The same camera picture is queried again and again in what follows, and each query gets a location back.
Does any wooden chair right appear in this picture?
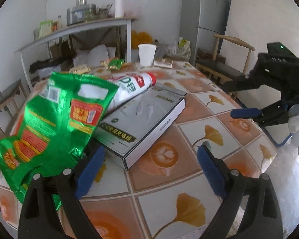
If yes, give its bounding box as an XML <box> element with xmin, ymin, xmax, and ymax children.
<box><xmin>195</xmin><ymin>33</ymin><xmax>256</xmax><ymax>100</ymax></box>

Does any white paper cup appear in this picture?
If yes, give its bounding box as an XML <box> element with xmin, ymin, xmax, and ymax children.
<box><xmin>138</xmin><ymin>44</ymin><xmax>156</xmax><ymax>67</ymax></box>

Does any yellow snack packet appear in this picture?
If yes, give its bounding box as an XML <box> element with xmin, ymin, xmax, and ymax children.
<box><xmin>69</xmin><ymin>64</ymin><xmax>90</xmax><ymax>75</ymax></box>

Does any green snack bag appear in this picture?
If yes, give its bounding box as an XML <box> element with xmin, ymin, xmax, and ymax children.
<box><xmin>0</xmin><ymin>73</ymin><xmax>118</xmax><ymax>202</ymax></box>

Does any grey refrigerator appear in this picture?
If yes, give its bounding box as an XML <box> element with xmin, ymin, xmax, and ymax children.
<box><xmin>179</xmin><ymin>0</ymin><xmax>229</xmax><ymax>64</ymax></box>

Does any wooden chair left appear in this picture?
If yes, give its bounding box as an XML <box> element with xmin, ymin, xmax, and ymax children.
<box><xmin>0</xmin><ymin>79</ymin><xmax>27</xmax><ymax>136</ymax></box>

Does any green packet on shelf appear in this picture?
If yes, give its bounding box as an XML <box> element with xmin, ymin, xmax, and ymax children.
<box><xmin>39</xmin><ymin>21</ymin><xmax>53</xmax><ymax>38</ymax></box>

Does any small green snack packet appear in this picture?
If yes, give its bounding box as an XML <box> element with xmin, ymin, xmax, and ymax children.
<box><xmin>106</xmin><ymin>59</ymin><xmax>125</xmax><ymax>70</ymax></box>

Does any metal pot on shelf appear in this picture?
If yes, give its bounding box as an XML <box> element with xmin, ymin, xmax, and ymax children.
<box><xmin>66</xmin><ymin>0</ymin><xmax>96</xmax><ymax>26</ymax></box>

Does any white shelf table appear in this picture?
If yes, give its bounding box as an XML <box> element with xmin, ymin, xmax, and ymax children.
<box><xmin>14</xmin><ymin>16</ymin><xmax>137</xmax><ymax>90</ymax></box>

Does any paper towel roll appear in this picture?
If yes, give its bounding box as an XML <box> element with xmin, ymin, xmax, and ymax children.
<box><xmin>114</xmin><ymin>0</ymin><xmax>124</xmax><ymax>18</ymax></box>

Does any white milk bottle red cap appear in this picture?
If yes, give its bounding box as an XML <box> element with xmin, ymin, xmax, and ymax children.
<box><xmin>106</xmin><ymin>72</ymin><xmax>156</xmax><ymax>114</ymax></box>

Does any wooden chair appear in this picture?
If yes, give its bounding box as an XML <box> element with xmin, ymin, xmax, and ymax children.
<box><xmin>0</xmin><ymin>79</ymin><xmax>27</xmax><ymax>136</ymax></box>
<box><xmin>195</xmin><ymin>33</ymin><xmax>256</xmax><ymax>100</ymax></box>

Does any orange plastic bag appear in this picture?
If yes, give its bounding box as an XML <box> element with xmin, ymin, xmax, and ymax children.
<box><xmin>131</xmin><ymin>30</ymin><xmax>153</xmax><ymax>50</ymax></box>

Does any grey charging cable box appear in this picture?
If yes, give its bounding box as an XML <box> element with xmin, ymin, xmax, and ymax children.
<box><xmin>93</xmin><ymin>83</ymin><xmax>187</xmax><ymax>170</ymax></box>

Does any white mattress blue trim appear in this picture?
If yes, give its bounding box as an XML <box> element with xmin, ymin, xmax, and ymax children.
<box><xmin>219</xmin><ymin>0</ymin><xmax>299</xmax><ymax>147</ymax></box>

